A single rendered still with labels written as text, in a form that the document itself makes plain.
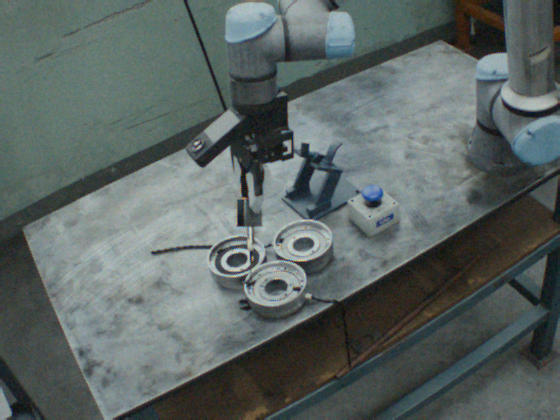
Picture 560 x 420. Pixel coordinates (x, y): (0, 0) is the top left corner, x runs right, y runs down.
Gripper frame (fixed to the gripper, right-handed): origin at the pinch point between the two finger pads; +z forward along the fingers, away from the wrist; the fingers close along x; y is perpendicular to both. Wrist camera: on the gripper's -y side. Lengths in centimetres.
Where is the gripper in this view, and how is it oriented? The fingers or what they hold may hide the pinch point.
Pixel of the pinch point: (248, 202)
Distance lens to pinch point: 121.1
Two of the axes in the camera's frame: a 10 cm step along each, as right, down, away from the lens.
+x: -4.8, -5.2, 7.0
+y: 8.7, -3.1, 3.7
